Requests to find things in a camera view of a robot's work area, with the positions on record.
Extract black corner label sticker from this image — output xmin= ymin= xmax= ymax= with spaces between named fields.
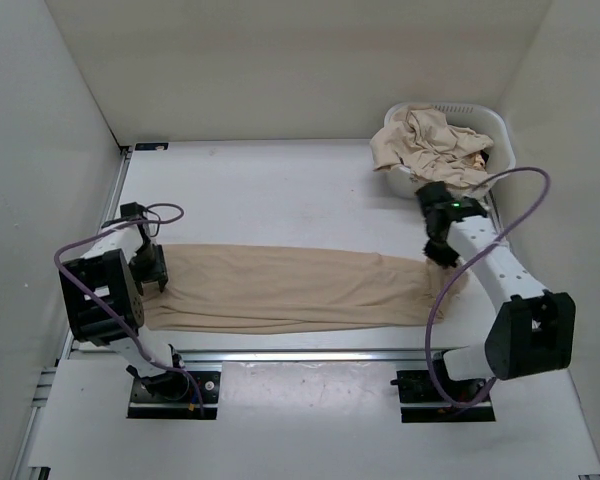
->
xmin=134 ymin=142 xmax=169 ymax=151

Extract beige clothes pile in basket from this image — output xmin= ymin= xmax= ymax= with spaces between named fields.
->
xmin=370 ymin=104 xmax=494 ymax=191

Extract beige trousers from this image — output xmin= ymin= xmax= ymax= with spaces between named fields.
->
xmin=142 ymin=244 xmax=468 ymax=335

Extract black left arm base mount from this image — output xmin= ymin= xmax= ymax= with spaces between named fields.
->
xmin=126 ymin=366 xmax=221 ymax=420

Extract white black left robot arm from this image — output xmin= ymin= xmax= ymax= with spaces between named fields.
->
xmin=54 ymin=202 xmax=201 ymax=405

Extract white laundry basket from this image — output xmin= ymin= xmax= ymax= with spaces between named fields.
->
xmin=370 ymin=102 xmax=516 ymax=199

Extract aluminium table edge rail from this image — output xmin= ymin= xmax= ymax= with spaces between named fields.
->
xmin=64 ymin=349 xmax=461 ymax=365

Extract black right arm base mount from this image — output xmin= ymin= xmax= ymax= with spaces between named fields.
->
xmin=390 ymin=370 xmax=496 ymax=424

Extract aluminium right side rail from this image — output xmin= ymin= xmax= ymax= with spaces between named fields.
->
xmin=485 ymin=191 xmax=505 ymax=234

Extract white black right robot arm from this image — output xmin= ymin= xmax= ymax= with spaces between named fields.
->
xmin=416 ymin=182 xmax=576 ymax=400

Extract aluminium left side rail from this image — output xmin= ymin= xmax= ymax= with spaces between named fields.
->
xmin=8 ymin=145 xmax=133 ymax=479

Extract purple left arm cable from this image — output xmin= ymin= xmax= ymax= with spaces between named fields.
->
xmin=53 ymin=202 xmax=211 ymax=416

